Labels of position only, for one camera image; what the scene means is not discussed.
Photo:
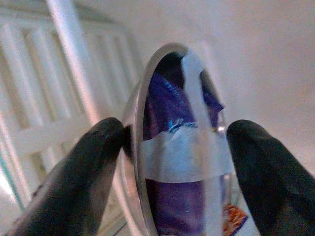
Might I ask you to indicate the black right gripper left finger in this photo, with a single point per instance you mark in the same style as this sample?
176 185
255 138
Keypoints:
73 182

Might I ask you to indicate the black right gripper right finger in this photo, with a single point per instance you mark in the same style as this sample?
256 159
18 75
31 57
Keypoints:
270 177

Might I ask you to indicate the steel bowl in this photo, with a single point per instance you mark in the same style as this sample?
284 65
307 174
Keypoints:
137 118

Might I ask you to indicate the white slatted fridge rack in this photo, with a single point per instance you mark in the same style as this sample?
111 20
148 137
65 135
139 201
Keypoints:
37 137

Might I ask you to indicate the orange printed snack packet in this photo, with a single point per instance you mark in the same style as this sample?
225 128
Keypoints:
233 217

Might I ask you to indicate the wide blue tape strip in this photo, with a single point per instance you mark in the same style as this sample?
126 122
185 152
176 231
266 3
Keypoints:
177 162

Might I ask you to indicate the purple snack packet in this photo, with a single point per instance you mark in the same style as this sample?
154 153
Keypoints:
172 204

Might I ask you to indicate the narrow blue tape strip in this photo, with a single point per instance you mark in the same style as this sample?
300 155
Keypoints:
193 98

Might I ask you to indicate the white round bar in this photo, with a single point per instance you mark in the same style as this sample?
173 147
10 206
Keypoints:
71 56

